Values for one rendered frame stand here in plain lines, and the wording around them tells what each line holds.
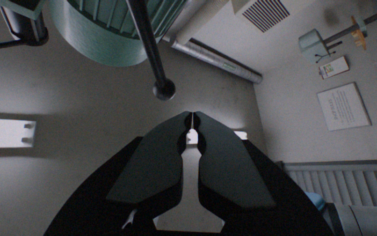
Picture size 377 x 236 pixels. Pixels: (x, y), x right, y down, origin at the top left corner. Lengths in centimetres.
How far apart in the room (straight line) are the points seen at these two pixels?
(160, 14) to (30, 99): 142
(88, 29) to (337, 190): 315
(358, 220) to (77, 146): 149
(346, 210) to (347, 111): 269
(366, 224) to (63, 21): 56
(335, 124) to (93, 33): 304
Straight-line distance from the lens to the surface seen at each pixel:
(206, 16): 186
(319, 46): 242
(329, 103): 311
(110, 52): 28
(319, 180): 314
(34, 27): 42
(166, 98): 23
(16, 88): 162
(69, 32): 30
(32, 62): 170
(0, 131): 150
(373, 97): 310
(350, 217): 42
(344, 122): 306
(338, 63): 322
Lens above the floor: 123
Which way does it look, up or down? 50 degrees up
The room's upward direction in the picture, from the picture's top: 113 degrees counter-clockwise
